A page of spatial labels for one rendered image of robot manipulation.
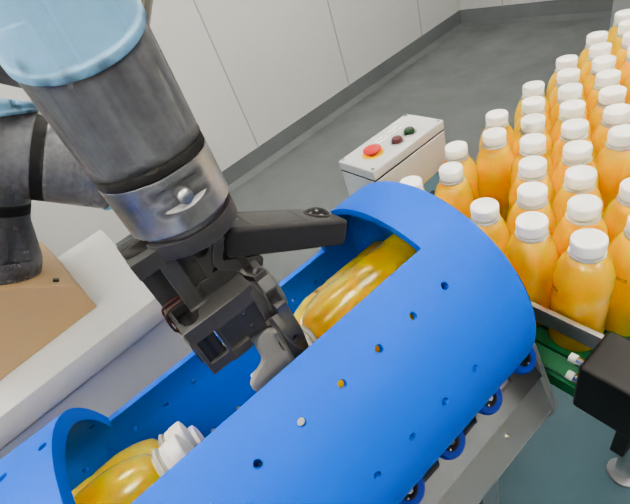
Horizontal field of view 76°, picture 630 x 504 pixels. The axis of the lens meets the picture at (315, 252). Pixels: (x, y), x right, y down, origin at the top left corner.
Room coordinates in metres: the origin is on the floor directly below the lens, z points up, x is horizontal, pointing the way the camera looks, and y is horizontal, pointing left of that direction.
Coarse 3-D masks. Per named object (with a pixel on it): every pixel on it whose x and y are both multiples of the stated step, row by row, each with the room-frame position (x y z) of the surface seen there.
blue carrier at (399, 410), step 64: (384, 192) 0.36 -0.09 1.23; (320, 256) 0.45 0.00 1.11; (448, 256) 0.26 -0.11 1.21; (384, 320) 0.22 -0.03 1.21; (448, 320) 0.22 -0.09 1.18; (512, 320) 0.22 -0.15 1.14; (192, 384) 0.35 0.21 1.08; (320, 384) 0.19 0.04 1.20; (384, 384) 0.18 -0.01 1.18; (448, 384) 0.18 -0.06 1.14; (64, 448) 0.22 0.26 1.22; (256, 448) 0.16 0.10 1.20; (320, 448) 0.15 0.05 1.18; (384, 448) 0.15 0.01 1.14
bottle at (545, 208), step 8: (512, 208) 0.45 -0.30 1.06; (520, 208) 0.43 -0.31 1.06; (528, 208) 0.42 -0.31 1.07; (536, 208) 0.41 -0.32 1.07; (544, 208) 0.41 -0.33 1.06; (552, 208) 0.42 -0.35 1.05; (512, 216) 0.44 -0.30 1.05; (552, 216) 0.41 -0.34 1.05; (512, 224) 0.43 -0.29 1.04; (552, 224) 0.40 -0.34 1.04; (512, 232) 0.43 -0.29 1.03; (552, 232) 0.40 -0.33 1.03
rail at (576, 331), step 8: (536, 304) 0.33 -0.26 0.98; (536, 312) 0.32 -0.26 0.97; (544, 312) 0.31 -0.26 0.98; (552, 312) 0.31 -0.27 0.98; (536, 320) 0.32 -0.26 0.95; (544, 320) 0.31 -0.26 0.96; (552, 320) 0.30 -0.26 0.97; (560, 320) 0.29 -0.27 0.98; (568, 320) 0.29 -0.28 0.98; (552, 328) 0.30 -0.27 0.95; (560, 328) 0.29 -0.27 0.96; (568, 328) 0.28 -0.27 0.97; (576, 328) 0.27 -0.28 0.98; (584, 328) 0.27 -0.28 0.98; (568, 336) 0.28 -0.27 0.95; (576, 336) 0.27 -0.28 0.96; (584, 336) 0.26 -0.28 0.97; (592, 336) 0.26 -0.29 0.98; (600, 336) 0.25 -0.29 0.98; (584, 344) 0.26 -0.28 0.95; (592, 344) 0.25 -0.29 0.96
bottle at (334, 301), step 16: (384, 240) 0.36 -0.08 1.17; (400, 240) 0.34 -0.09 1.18; (368, 256) 0.34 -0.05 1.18; (384, 256) 0.33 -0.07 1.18; (400, 256) 0.32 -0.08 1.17; (352, 272) 0.32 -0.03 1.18; (368, 272) 0.31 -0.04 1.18; (384, 272) 0.31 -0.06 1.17; (336, 288) 0.31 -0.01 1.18; (352, 288) 0.30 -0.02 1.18; (368, 288) 0.30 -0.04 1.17; (320, 304) 0.30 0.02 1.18; (336, 304) 0.29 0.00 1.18; (352, 304) 0.28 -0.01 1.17; (304, 320) 0.29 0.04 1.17; (320, 320) 0.28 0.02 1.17; (336, 320) 0.27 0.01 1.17; (320, 336) 0.27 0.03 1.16
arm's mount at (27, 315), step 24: (48, 264) 0.57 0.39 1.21; (0, 288) 0.47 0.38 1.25; (24, 288) 0.48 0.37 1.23; (48, 288) 0.48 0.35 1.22; (72, 288) 0.50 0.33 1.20; (0, 312) 0.46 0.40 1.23; (24, 312) 0.46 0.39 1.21; (48, 312) 0.47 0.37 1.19; (72, 312) 0.48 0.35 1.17; (0, 336) 0.44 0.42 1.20; (24, 336) 0.45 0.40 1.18; (48, 336) 0.46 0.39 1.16; (0, 360) 0.43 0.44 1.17; (24, 360) 0.44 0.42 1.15
